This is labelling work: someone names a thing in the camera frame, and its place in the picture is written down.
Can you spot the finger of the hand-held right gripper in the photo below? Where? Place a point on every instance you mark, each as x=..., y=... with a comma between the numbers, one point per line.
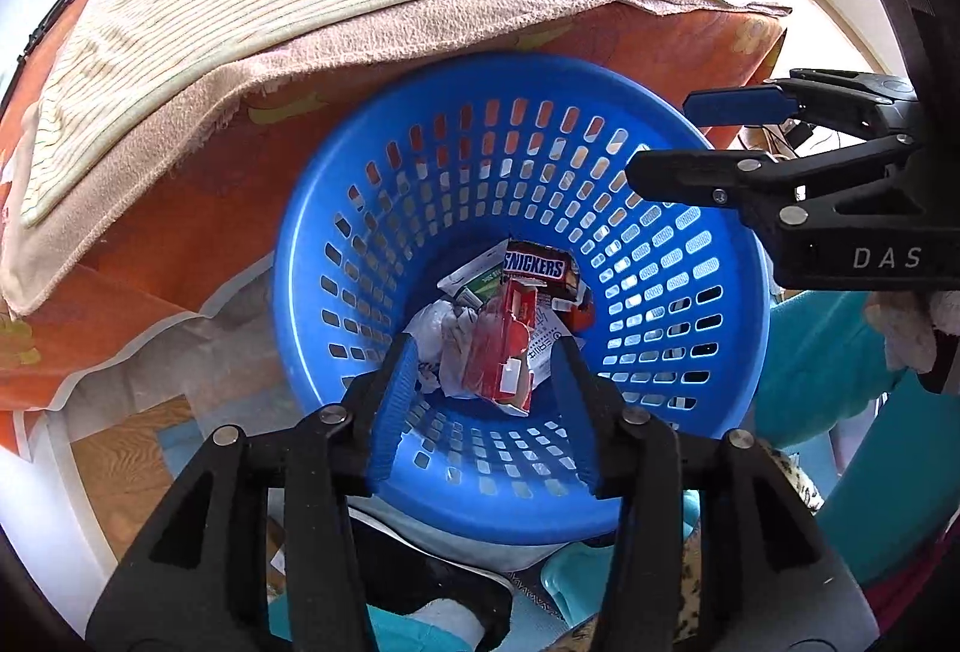
x=735, y=105
x=697, y=176

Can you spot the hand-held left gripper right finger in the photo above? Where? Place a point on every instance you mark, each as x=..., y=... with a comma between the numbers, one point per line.
x=577, y=419

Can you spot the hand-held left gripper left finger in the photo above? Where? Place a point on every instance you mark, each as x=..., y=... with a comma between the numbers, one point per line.
x=394, y=412

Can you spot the white plastic bag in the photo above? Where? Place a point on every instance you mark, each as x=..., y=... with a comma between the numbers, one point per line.
x=442, y=329

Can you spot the red plastic wrapper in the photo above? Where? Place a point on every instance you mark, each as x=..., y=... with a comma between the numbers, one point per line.
x=491, y=352

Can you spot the green white milk carton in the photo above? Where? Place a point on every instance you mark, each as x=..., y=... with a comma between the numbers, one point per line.
x=472, y=281

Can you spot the brown chocolate bar wrapper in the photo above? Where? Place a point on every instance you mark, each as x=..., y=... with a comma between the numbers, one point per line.
x=534, y=266

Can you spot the blue plastic basket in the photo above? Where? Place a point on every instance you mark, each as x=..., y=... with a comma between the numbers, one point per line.
x=450, y=90

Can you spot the person's right forearm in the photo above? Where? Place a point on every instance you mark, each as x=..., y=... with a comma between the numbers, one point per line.
x=904, y=329

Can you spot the black white shoe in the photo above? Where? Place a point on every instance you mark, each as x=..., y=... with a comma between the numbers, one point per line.
x=420, y=569

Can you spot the teal garment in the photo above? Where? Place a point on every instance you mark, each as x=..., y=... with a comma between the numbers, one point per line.
x=825, y=382

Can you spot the leopard print cloth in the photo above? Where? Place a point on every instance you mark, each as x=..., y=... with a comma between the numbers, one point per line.
x=795, y=479

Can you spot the orange tablecloth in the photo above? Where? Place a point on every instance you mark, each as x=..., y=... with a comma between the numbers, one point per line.
x=187, y=239

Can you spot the beige towel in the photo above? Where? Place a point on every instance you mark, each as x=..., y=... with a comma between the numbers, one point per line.
x=150, y=172

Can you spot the striped yellow towel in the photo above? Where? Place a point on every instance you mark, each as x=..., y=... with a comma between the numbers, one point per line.
x=300, y=0

